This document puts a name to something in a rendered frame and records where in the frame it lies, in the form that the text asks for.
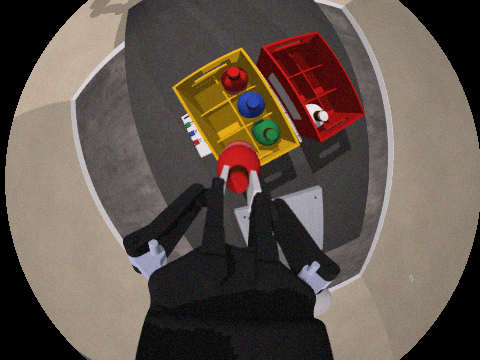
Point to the yellow crate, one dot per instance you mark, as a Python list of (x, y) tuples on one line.
[(205, 93)]

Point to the green bottle with pale green label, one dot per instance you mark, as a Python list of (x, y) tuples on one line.
[(267, 128)]

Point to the white bottle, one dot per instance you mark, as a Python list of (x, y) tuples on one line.
[(318, 116)]

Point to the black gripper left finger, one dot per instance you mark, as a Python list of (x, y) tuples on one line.
[(146, 247)]

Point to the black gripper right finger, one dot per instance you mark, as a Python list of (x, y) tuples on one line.
[(303, 255)]

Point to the blue bottle with light blue label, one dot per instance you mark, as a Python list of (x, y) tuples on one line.
[(248, 102)]

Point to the red crate with dividers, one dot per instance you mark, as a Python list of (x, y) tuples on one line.
[(340, 103)]

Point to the white paper strip with colored marks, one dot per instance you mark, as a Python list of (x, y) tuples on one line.
[(198, 140)]

